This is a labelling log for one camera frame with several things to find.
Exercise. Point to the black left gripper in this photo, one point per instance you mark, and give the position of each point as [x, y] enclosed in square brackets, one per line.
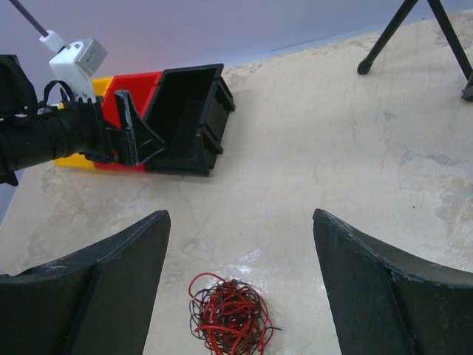
[90, 134]

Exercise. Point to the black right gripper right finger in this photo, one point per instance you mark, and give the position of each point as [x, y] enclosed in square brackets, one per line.
[384, 300]

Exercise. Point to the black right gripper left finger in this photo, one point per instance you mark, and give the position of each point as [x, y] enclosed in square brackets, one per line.
[97, 300]

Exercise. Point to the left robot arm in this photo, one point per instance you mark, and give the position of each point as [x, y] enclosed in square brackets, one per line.
[62, 124]

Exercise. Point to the black plastic bin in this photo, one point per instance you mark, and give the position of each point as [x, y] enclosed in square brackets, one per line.
[189, 111]

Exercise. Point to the red plastic bin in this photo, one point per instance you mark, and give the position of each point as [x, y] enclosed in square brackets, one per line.
[142, 87]

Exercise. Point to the yellow plastic bin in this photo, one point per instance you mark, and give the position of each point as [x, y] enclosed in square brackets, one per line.
[100, 85]

